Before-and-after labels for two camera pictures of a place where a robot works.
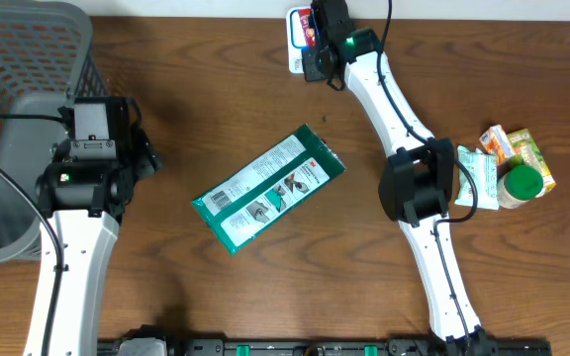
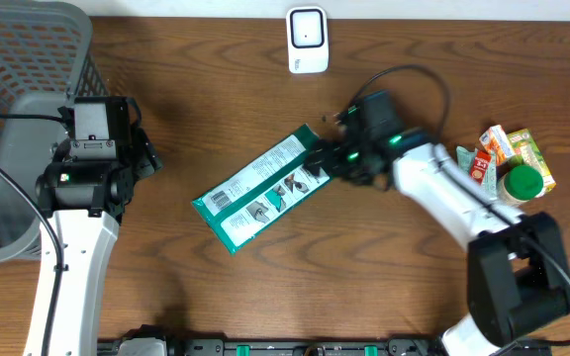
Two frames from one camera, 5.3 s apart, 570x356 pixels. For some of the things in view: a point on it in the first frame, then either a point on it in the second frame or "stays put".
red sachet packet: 309,34 -> 479,166
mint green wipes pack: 484,167 stays put
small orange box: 495,141 stays put
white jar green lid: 518,186 stays put
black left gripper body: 141,161 stays put
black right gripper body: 318,63 -> 352,161
